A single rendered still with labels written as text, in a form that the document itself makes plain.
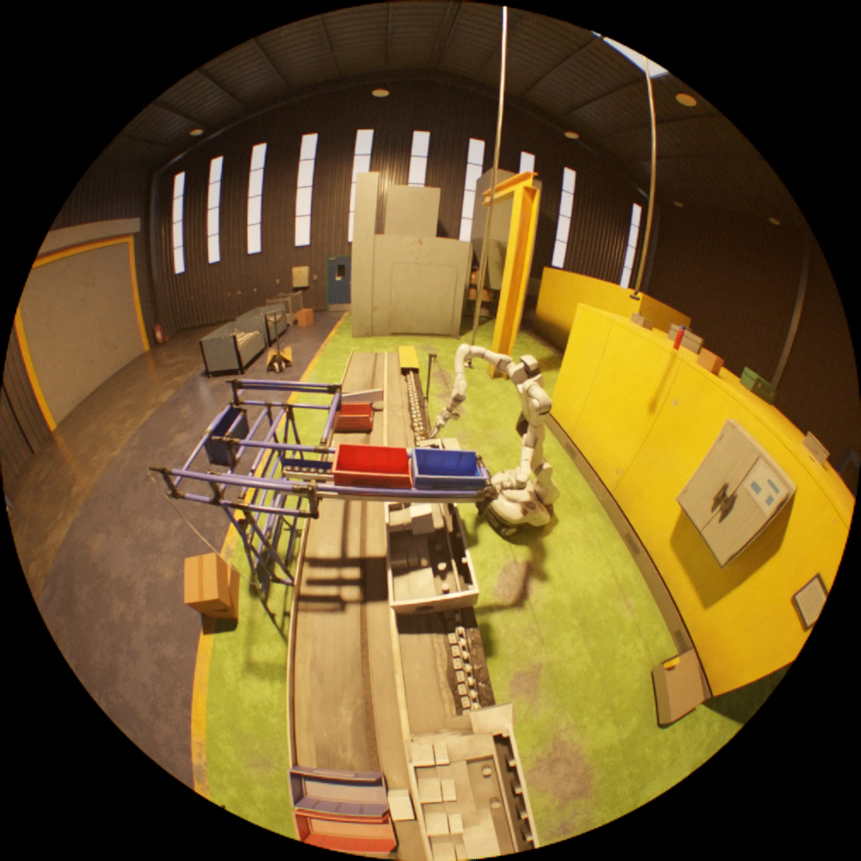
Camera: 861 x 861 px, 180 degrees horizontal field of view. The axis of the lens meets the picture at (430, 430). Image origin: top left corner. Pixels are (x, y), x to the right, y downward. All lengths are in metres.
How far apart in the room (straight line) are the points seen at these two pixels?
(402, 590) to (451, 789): 0.89
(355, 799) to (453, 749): 0.51
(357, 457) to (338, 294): 9.69
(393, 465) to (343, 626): 0.79
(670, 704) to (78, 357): 13.19
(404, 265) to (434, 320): 1.61
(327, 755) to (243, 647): 1.23
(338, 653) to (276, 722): 1.08
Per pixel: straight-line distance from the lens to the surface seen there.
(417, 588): 1.22
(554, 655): 2.34
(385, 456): 1.14
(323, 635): 1.38
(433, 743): 1.16
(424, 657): 1.33
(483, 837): 1.31
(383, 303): 6.99
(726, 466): 2.25
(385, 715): 1.32
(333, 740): 1.37
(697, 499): 2.37
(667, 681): 2.73
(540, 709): 2.27
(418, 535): 1.31
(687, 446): 2.63
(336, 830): 1.55
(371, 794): 1.43
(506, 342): 5.21
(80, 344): 11.26
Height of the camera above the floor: 2.06
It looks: 36 degrees down
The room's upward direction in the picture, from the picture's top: 6 degrees clockwise
